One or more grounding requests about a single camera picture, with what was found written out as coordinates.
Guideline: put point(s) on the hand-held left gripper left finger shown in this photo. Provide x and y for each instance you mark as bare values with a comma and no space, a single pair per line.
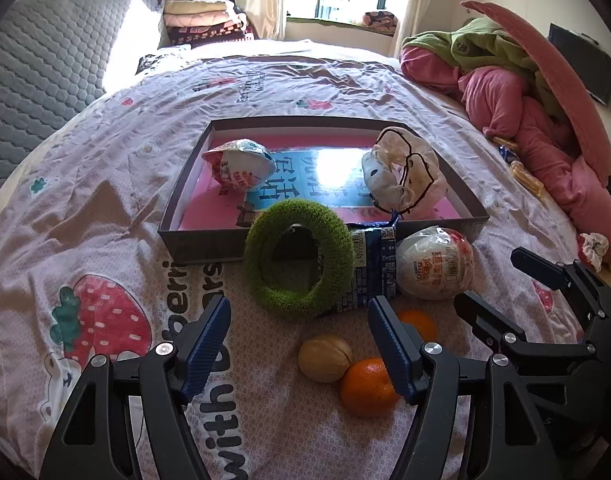
205,350

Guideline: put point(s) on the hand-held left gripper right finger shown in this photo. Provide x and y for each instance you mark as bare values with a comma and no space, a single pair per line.
390,355

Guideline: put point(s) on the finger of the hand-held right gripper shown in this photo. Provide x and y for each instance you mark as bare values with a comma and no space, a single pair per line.
485,320
540,270

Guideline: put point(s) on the large orange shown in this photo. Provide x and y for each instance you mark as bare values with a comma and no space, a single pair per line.
365,387

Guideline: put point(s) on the small orange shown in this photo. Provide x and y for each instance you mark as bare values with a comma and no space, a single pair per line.
420,322

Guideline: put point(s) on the foil egg toy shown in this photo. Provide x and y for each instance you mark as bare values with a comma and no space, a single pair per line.
430,265
240,167

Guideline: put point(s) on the shallow cardboard box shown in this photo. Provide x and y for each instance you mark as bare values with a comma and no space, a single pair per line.
205,247

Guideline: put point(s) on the red floral cloth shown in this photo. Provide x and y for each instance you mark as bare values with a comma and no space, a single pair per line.
593,250

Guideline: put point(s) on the walnut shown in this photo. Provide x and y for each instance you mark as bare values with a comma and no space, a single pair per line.
323,360

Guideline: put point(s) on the blue drink carton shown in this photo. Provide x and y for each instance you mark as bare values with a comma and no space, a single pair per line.
373,270

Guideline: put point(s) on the long yellow snack packet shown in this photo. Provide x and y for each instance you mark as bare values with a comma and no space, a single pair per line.
528,180

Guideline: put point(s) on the blue snack packet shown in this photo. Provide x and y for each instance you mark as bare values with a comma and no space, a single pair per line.
508,154

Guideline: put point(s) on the small yellow snack packet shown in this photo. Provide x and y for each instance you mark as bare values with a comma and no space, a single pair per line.
495,137

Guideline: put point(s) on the pink and blue book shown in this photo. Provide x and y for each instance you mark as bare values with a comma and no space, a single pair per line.
305,170

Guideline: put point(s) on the long pink cushion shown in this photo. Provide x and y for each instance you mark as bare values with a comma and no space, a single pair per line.
555,65

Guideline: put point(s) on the black television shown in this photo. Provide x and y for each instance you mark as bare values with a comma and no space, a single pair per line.
583,62

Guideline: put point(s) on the green fleece garment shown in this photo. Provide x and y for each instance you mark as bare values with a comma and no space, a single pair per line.
485,45

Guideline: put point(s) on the dark floral pillow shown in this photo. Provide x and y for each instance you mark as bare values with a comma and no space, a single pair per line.
155,62

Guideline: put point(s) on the patterned windowsill cushion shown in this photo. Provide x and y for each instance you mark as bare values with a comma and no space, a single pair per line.
380,20

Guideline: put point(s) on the dark patterned folded blanket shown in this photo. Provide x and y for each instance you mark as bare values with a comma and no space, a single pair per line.
210,36

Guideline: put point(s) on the pink folded blanket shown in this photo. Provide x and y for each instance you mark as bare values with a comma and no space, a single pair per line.
200,20

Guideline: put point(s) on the grey quilted headboard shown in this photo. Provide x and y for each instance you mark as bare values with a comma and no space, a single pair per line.
45,60

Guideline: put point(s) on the cream folded blanket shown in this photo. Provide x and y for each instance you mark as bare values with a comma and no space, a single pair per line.
200,7

